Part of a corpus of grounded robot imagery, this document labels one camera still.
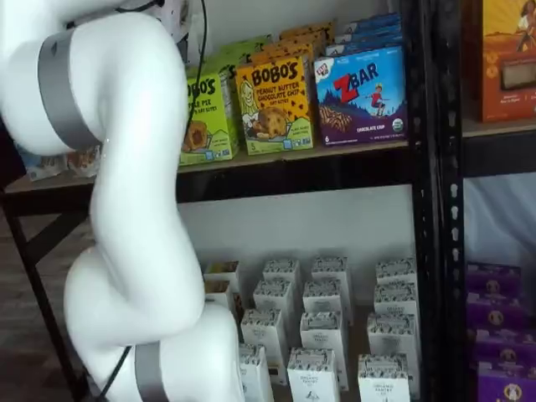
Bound white perforated gripper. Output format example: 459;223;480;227
161;0;192;43

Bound green Bobo's apple pie box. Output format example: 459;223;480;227
234;35;274;48
178;64;240;167
220;41;269;58
218;49;256;71

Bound yellow Bobo's peanut butter box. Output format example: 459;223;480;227
235;56;315;156
250;39;322;64
278;18;337;45

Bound blue Zbar snack box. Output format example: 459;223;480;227
345;12;401;33
325;39;404;58
334;27;403;45
313;44;410;147

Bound light wooden shelf board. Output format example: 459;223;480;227
462;118;536;138
3;140;410;196

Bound black metal shelf rack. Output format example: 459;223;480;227
0;0;466;402
437;0;536;402

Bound white yellow granola box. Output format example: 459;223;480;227
204;280;236;319
204;260;242;294

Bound orange cereal box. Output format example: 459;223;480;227
480;0;536;124

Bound purple snack box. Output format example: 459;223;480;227
477;362;536;402
466;261;523;295
466;288;536;332
472;326;536;370

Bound purely elizabeth red label bag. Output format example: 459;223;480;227
66;141;102;176

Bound white patterned carton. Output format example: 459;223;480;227
373;282;420;320
238;343;276;402
300;312;349;390
375;257;418;291
358;353;410;402
262;259;302;294
286;347;341;402
312;255;351;294
240;308;288;357
367;312;422;370
301;279;347;320
253;279;294;323

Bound purely elizabeth small boxes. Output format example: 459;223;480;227
200;250;424;402

